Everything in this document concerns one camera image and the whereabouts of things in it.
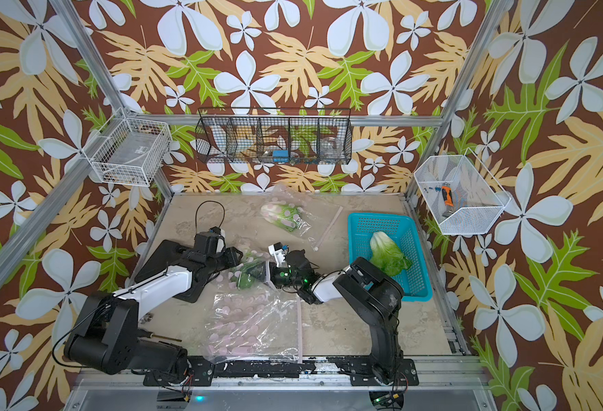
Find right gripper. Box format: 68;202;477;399
247;261;305;289

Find zip-top bag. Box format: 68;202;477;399
260;184;344;251
220;248;292;290
201;286;303;364

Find chinese cabbage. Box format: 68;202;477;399
260;202;303;232
236;260;267;290
370;231;412;277

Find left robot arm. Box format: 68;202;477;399
63;227;243;384

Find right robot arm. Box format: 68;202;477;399
263;243;404;385

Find black plastic case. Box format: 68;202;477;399
135;240;219;303

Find small metal parts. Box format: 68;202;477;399
138;313;153;325

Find blue small box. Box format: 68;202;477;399
271;150;291;164

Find teal plastic basket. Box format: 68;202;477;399
348;212;433;301

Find orange black tool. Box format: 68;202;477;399
440;185;455;217

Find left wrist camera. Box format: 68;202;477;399
195;227;225;255

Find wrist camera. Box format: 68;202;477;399
268;242;289;268
195;227;225;255

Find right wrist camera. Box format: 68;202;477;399
268;242;289;268

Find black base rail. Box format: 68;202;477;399
144;355;421;387

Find black wire basket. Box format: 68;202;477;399
192;108;354;165

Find white wire basket left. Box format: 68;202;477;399
85;110;172;187

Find white wire basket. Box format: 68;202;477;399
414;155;512;236
85;110;172;187

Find white wire basket right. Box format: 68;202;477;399
414;155;512;236

